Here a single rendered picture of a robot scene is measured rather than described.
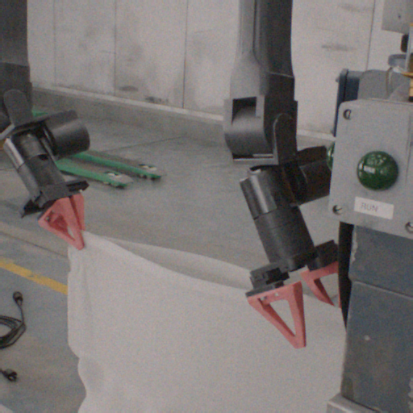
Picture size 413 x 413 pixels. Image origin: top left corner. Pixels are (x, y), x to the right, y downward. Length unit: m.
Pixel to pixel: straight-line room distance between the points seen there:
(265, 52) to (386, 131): 0.33
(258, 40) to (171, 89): 6.74
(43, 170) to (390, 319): 0.65
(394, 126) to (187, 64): 6.90
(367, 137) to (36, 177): 0.67
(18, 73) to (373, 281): 0.72
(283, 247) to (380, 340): 0.24
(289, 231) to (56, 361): 2.16
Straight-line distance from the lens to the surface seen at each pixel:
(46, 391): 2.73
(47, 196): 1.07
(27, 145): 1.13
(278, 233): 0.83
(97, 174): 5.42
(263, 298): 0.81
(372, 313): 0.62
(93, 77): 8.36
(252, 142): 0.82
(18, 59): 1.17
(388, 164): 0.52
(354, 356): 0.64
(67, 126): 1.16
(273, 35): 0.84
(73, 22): 8.57
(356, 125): 0.54
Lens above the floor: 1.40
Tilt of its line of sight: 17 degrees down
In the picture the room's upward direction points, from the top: 3 degrees clockwise
